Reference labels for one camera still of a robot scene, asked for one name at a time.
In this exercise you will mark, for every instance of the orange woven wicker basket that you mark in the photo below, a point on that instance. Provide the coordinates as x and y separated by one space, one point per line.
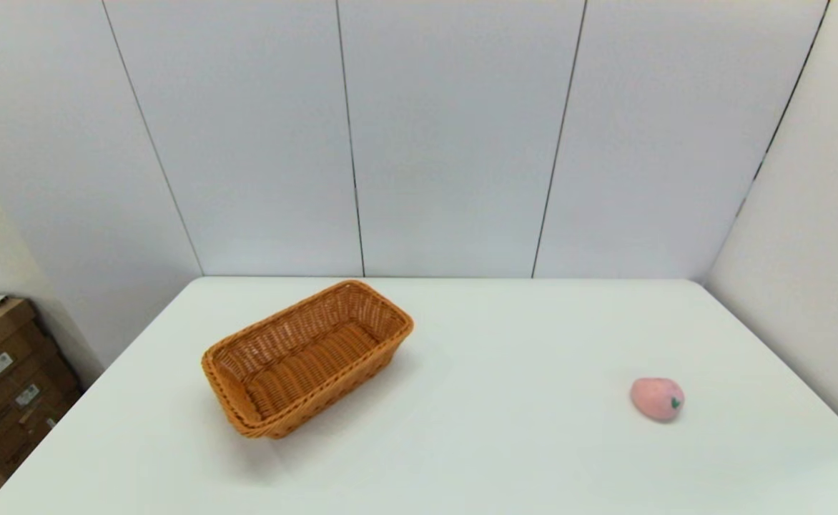
297 372

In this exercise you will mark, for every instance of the pink toy peach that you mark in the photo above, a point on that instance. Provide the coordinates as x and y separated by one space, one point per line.
653 398

